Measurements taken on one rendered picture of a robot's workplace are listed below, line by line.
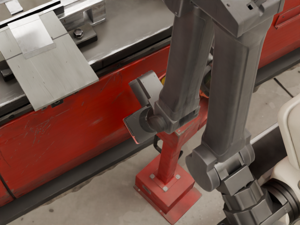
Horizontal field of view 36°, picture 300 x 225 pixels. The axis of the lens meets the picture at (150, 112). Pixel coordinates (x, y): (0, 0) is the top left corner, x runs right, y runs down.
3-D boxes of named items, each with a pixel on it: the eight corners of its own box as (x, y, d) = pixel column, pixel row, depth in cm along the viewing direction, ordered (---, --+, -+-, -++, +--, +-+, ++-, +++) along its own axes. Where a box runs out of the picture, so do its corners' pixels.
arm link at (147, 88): (164, 132, 88) (199, 110, 91) (133, 79, 88) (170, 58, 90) (145, 135, 100) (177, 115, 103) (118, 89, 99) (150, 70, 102)
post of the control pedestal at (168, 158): (165, 185, 200) (178, 127, 153) (156, 177, 202) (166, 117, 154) (173, 177, 202) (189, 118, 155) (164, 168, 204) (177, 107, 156)
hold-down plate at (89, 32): (5, 82, 132) (2, 77, 130) (-3, 68, 135) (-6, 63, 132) (98, 40, 141) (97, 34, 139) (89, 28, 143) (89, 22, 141)
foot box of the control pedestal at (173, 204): (172, 226, 204) (175, 218, 193) (132, 186, 211) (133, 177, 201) (202, 195, 211) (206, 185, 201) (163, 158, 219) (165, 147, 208)
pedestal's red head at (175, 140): (175, 152, 148) (181, 127, 133) (139, 120, 153) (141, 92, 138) (216, 114, 156) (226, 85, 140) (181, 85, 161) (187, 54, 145)
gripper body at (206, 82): (206, 65, 138) (214, 54, 131) (230, 89, 137) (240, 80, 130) (191, 78, 136) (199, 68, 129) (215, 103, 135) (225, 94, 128)
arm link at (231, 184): (235, 203, 81) (257, 186, 83) (210, 154, 79) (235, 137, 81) (207, 193, 90) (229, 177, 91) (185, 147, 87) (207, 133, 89)
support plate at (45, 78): (35, 111, 115) (34, 110, 115) (-8, 38, 126) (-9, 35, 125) (99, 81, 121) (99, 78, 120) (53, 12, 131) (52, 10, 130)
